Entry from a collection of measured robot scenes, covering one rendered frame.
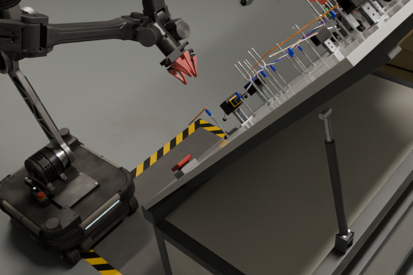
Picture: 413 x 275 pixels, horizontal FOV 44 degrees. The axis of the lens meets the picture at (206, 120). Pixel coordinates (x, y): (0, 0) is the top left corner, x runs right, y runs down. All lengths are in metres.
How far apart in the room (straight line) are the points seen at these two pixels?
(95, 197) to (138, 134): 0.79
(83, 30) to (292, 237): 0.87
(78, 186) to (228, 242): 1.23
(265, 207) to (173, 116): 1.77
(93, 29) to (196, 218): 0.67
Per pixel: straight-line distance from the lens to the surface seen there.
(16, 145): 3.49
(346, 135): 1.94
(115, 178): 2.67
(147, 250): 2.63
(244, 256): 1.56
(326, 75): 0.81
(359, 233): 1.38
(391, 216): 1.70
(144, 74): 3.81
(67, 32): 1.47
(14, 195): 2.78
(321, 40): 1.43
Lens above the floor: 2.08
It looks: 39 degrees down
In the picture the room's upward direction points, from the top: 7 degrees counter-clockwise
